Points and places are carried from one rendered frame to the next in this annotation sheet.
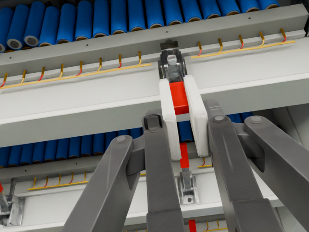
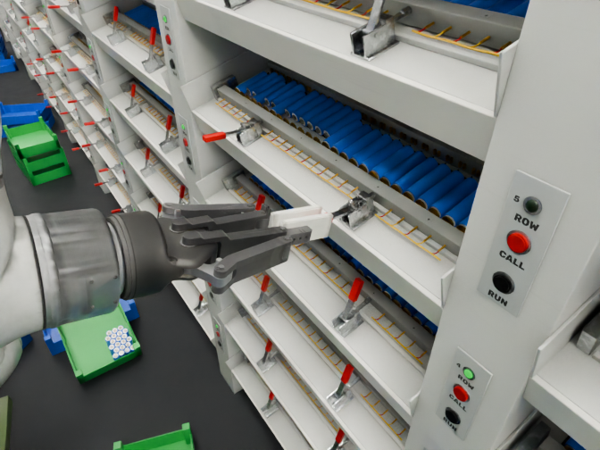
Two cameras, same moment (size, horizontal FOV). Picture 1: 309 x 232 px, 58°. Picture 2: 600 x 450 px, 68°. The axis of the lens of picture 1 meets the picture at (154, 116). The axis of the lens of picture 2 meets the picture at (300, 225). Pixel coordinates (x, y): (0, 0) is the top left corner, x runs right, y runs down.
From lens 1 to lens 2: 0.39 m
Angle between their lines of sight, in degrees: 39
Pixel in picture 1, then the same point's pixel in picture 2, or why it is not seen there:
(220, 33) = (404, 213)
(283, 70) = (411, 270)
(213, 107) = (303, 229)
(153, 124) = (264, 209)
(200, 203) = (344, 338)
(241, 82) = (379, 253)
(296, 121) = not seen: hidden behind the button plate
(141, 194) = (321, 295)
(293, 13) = (455, 239)
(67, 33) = (342, 145)
